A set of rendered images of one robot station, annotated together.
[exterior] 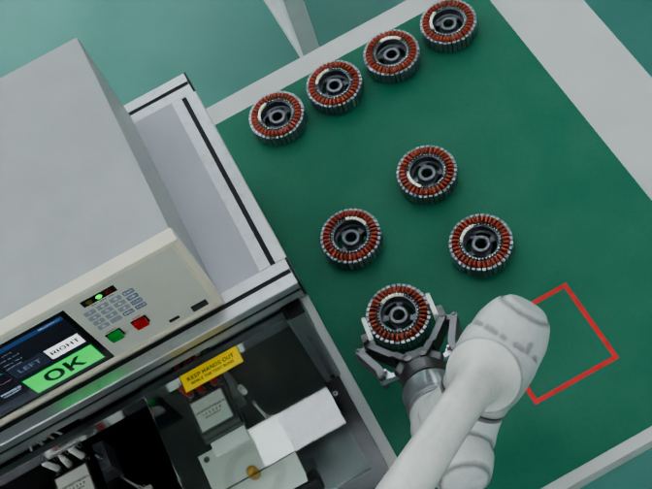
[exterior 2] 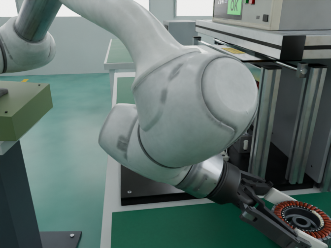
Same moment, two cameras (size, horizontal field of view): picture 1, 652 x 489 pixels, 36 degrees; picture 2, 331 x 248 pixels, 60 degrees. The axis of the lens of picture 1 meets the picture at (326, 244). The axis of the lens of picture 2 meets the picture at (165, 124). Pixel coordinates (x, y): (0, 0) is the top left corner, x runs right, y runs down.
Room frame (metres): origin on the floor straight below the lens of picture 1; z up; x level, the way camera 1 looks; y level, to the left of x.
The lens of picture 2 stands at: (0.41, -0.48, 1.17)
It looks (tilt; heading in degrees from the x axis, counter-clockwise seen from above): 22 degrees down; 86
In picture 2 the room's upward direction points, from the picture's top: straight up
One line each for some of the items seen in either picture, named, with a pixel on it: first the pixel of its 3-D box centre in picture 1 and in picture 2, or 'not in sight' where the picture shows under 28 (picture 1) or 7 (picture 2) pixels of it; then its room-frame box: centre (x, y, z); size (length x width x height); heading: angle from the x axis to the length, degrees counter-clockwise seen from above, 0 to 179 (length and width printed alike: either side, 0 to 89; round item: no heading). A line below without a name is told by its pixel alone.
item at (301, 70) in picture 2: not in sight; (245, 50); (0.71, 0.40, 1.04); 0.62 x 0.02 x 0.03; 95
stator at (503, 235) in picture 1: (480, 244); not in sight; (0.76, -0.25, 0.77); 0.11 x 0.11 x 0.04
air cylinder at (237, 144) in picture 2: not in sight; (243, 139); (0.69, 0.28, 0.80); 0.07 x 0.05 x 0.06; 95
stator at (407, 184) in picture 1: (427, 175); not in sight; (0.93, -0.22, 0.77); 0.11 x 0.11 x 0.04
